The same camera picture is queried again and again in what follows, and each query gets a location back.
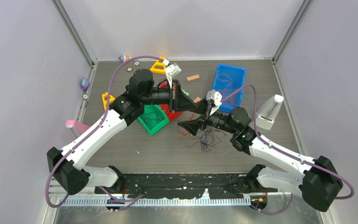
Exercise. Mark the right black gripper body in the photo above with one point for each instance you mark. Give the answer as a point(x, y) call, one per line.
point(217, 120)

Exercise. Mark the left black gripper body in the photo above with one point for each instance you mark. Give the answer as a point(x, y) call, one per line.
point(165, 95)

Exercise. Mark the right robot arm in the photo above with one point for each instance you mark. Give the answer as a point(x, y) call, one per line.
point(315, 180)

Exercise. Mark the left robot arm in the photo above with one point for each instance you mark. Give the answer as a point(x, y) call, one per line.
point(68, 165)

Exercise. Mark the green small toy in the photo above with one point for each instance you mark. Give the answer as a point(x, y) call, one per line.
point(186, 93)

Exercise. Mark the wooden block near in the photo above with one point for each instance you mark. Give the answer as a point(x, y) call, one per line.
point(197, 100)

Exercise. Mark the wooden block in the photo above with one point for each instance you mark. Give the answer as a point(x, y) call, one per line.
point(197, 100)
point(193, 78)

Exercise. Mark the red plastic bin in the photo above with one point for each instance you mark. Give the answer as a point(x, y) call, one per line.
point(170, 115)

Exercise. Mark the green plastic bin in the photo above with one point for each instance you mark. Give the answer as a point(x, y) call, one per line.
point(153, 119)

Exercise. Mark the yellow triangle block far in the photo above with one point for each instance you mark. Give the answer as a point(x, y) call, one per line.
point(159, 66)

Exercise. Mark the yellow triangle block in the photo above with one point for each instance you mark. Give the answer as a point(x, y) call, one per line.
point(159, 66)
point(107, 99)

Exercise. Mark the wooden block far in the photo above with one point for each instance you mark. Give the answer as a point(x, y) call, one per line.
point(193, 78)

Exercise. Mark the blue plastic bin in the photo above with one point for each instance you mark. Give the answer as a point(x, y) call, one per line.
point(228, 79)

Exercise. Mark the white tape dispenser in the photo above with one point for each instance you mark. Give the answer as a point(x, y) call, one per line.
point(267, 113)

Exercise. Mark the small figurine toy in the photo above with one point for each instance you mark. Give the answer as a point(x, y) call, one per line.
point(124, 58)

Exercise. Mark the yellow triangle block near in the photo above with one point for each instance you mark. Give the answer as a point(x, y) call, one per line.
point(107, 99)

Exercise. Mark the purple round toy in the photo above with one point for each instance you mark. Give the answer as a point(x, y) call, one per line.
point(85, 83)

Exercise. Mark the pink tape dispenser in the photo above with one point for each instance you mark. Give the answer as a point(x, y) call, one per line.
point(75, 128)

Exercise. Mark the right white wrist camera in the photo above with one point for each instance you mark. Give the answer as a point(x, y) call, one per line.
point(213, 99)

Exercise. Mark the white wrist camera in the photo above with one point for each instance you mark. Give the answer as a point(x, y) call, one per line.
point(213, 99)
point(171, 70)

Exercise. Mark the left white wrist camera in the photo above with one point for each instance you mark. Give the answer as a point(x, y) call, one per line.
point(171, 70)

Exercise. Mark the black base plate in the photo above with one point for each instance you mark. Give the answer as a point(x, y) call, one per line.
point(187, 186)

